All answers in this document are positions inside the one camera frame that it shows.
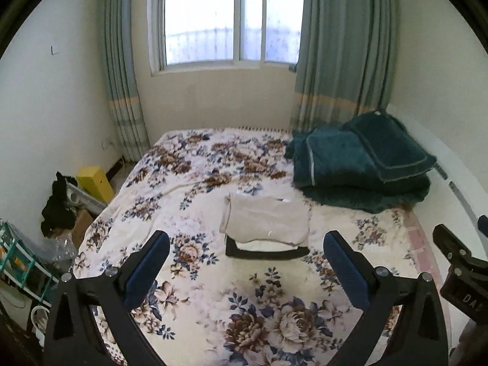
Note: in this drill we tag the green striped curtain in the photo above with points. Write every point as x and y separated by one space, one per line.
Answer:
346 60
123 96

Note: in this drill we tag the dark green folded quilt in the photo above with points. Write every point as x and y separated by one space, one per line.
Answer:
331 167

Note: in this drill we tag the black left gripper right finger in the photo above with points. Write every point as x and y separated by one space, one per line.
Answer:
419 336

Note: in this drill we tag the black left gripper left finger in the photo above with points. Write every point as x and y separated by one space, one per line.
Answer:
72 336

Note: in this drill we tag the wall power outlet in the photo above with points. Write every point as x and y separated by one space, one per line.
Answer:
107 142

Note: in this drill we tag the yellow box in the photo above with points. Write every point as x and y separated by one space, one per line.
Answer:
93 180

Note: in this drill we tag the left green striped curtain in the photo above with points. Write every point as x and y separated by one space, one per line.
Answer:
123 96

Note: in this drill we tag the dark green pillow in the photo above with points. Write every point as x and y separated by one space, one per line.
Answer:
394 152

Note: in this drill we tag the window with white frame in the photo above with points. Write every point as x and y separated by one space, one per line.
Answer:
207 34

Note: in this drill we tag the beige long sleeve shirt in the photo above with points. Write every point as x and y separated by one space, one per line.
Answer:
264 218

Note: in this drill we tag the white bed headboard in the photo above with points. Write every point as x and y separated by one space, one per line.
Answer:
456 199

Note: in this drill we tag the teal storage rack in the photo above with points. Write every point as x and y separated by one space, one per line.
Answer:
22 267

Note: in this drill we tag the right green striped curtain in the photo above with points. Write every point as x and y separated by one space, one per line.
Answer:
346 60

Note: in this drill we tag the cardboard box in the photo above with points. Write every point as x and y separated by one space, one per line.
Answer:
82 223

